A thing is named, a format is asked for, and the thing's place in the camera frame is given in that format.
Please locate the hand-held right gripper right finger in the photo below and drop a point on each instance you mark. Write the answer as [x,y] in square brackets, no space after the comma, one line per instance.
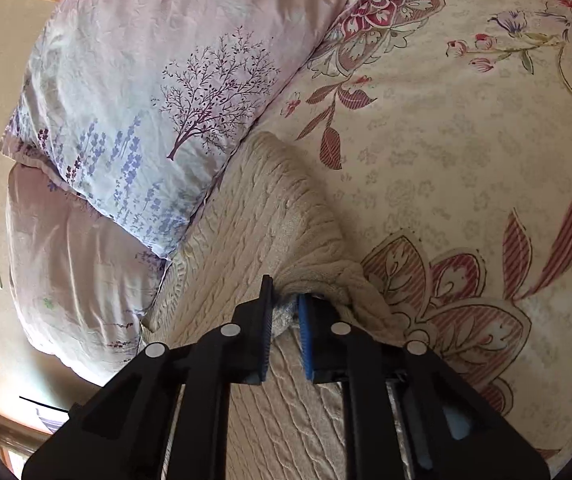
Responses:
[306,342]

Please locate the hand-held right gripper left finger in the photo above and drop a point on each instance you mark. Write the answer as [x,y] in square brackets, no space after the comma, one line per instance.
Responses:
[266,332]

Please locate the pink floral print pillow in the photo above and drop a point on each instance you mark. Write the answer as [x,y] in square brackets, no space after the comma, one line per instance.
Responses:
[76,270]

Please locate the floral bed sheet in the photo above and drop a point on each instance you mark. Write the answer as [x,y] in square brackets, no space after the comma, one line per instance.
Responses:
[440,160]

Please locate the pale blue lavender print pillow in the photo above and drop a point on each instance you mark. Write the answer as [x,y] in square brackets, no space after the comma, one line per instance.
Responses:
[141,85]

